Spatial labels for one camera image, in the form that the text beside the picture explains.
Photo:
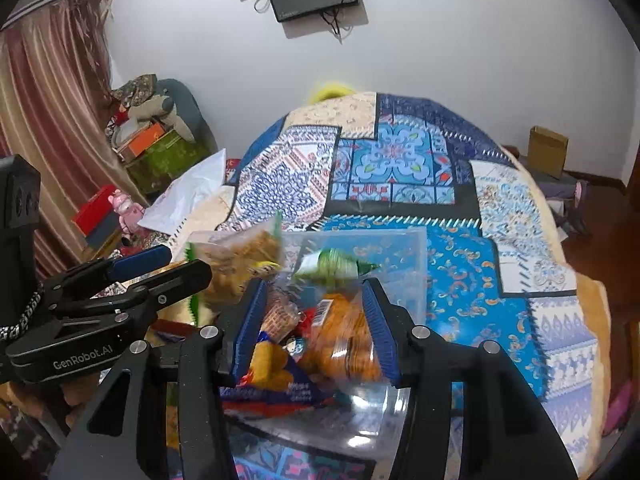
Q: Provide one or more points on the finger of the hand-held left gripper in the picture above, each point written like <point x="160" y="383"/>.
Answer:
<point x="142" y="261"/>
<point x="175" y="282"/>

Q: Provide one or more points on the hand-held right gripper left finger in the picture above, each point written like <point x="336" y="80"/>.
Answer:
<point x="250" y="330"/>

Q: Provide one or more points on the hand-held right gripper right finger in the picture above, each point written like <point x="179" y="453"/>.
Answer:
<point x="382" y="335"/>

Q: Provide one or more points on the long beige wafer packet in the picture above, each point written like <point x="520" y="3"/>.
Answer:
<point x="281" y="322"/>

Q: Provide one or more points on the orange balls snack packet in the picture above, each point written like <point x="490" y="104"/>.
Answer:
<point x="345" y="340"/>

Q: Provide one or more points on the red snack packet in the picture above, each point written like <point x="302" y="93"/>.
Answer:
<point x="309" y="319"/>

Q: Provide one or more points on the blue snack packet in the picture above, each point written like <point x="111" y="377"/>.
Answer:
<point x="280" y="385"/>

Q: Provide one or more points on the clear plastic storage container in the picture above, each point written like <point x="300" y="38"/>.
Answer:
<point x="400" y="270"/>

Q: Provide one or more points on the brown snack packet green edge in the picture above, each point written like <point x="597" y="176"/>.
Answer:
<point x="240" y="260"/>

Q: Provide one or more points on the pink plush toy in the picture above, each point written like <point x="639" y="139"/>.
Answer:
<point x="125" y="212"/>

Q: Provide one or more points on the red box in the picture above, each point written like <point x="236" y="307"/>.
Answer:
<point x="95" y="207"/>

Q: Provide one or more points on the white plastic bag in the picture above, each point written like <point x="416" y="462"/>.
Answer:
<point x="190" y="195"/>

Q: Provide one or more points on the green patterned box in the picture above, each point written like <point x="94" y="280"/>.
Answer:
<point x="170" y="162"/>

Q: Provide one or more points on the orange box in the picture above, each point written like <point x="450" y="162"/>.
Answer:
<point x="145" y="140"/>

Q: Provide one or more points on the red patterned cloth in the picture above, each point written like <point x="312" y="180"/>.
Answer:
<point x="232" y="172"/>

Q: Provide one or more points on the striped red curtain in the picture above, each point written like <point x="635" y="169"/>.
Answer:
<point x="50" y="135"/>

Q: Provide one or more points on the grey plush toy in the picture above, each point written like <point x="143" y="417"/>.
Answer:
<point x="192" y="105"/>

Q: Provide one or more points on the dark patterned cloth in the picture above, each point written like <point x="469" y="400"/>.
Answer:
<point x="132" y="87"/>

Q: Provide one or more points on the clothes pile on floor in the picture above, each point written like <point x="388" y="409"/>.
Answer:
<point x="570" y="200"/>

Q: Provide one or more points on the cardboard box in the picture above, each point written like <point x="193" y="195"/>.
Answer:
<point x="547" y="152"/>

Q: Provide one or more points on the yellow round object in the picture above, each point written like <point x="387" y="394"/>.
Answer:
<point x="332" y="91"/>

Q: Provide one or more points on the curtain rail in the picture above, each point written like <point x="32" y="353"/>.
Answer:
<point x="50" y="5"/>

